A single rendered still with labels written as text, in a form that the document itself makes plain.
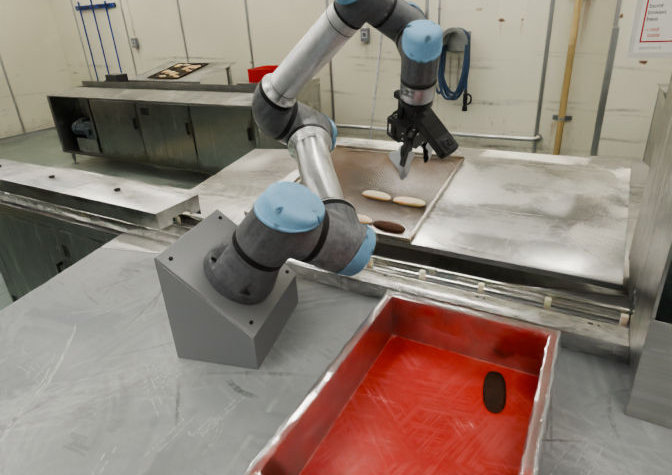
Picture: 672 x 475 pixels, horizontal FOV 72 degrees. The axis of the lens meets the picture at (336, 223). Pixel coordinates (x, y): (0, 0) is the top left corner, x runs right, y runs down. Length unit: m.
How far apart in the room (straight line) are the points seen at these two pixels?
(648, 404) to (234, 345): 0.71
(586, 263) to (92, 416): 1.06
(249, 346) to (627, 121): 3.89
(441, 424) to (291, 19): 5.14
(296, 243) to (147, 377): 0.40
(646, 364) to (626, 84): 3.63
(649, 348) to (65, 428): 0.95
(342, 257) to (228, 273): 0.22
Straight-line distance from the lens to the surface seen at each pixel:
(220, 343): 0.95
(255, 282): 0.91
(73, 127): 6.22
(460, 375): 0.92
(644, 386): 0.90
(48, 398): 1.06
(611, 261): 1.22
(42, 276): 2.37
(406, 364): 0.93
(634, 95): 4.39
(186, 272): 0.92
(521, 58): 4.71
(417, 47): 0.93
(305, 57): 1.06
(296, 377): 0.92
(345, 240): 0.88
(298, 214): 0.81
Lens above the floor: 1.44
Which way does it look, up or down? 24 degrees down
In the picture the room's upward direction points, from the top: 3 degrees counter-clockwise
